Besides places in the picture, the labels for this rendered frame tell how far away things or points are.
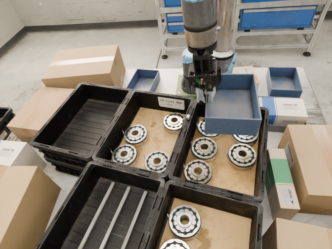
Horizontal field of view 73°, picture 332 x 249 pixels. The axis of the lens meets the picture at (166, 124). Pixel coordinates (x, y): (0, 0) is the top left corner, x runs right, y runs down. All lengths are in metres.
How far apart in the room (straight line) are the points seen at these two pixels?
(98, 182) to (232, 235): 0.52
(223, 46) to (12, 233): 1.08
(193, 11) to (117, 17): 3.42
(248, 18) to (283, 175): 2.08
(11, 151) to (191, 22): 0.93
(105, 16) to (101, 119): 2.95
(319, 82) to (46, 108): 2.45
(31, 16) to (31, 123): 3.45
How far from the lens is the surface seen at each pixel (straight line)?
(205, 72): 0.58
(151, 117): 1.07
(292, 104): 1.23
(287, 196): 0.91
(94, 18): 4.05
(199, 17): 0.52
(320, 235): 0.80
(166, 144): 0.96
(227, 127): 0.67
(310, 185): 0.91
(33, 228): 1.05
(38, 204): 1.05
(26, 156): 1.18
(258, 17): 2.79
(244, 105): 0.78
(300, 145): 0.99
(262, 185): 0.78
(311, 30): 2.98
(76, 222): 0.91
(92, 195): 0.93
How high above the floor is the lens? 1.61
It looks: 49 degrees down
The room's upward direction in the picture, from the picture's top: 10 degrees counter-clockwise
